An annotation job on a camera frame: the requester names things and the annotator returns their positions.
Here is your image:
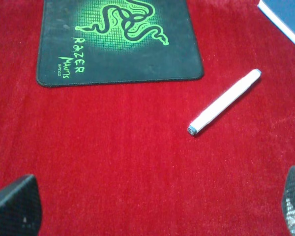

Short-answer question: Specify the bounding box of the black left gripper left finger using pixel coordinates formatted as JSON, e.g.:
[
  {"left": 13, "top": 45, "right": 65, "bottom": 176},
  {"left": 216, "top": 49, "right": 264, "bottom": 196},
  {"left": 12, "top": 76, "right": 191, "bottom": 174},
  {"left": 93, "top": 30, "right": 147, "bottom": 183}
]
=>
[{"left": 0, "top": 174, "right": 42, "bottom": 236}]

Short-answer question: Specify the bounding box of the white marker pen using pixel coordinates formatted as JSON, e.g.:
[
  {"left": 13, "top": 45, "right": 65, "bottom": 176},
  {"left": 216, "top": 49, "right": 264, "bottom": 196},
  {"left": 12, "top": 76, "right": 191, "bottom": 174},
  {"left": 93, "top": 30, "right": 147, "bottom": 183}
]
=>
[{"left": 187, "top": 69, "right": 261, "bottom": 136}]

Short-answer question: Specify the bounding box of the blue notebook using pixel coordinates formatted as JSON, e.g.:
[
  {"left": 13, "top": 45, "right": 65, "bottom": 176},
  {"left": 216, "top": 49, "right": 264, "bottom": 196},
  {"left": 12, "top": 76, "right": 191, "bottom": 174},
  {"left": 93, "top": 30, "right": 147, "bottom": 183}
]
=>
[{"left": 258, "top": 0, "right": 295, "bottom": 44}]

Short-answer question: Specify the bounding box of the black green Razer mouse pad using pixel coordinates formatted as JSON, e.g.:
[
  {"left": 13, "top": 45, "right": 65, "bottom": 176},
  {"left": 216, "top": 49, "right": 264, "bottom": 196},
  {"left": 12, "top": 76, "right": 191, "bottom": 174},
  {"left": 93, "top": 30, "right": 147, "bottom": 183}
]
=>
[{"left": 36, "top": 0, "right": 204, "bottom": 87}]

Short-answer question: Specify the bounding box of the red velvet table cloth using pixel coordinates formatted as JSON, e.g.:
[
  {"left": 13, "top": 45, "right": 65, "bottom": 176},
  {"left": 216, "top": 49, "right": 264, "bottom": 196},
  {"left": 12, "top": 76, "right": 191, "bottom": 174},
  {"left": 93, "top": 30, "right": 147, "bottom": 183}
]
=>
[{"left": 0, "top": 0, "right": 295, "bottom": 236}]

